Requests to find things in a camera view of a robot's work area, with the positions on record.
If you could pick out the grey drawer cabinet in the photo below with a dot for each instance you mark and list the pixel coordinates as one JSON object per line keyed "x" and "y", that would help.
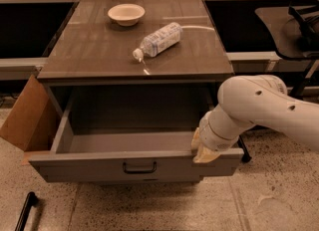
{"x": 95, "y": 51}

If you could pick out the clear plastic water bottle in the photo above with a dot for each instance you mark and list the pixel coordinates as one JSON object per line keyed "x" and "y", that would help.
{"x": 158, "y": 41}

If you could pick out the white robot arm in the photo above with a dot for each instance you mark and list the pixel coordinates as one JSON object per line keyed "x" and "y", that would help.
{"x": 247, "y": 101}

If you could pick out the brown cardboard box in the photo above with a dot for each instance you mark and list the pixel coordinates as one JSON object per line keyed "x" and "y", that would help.
{"x": 32, "y": 123}

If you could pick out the black table leg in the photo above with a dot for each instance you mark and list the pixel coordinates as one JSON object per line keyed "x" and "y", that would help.
{"x": 246, "y": 156}

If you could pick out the black chair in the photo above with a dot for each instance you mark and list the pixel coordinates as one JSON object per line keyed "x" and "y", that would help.
{"x": 294, "y": 31}

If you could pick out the white bowl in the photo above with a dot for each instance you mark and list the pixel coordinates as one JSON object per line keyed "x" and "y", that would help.
{"x": 126, "y": 14}

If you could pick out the grey top drawer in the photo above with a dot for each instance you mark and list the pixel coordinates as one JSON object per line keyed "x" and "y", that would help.
{"x": 132, "y": 134}

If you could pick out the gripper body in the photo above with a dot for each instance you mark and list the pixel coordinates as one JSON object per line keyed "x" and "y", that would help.
{"x": 212, "y": 135}

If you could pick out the black bar on floor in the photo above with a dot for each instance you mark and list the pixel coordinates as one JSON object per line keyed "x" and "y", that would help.
{"x": 30, "y": 201}

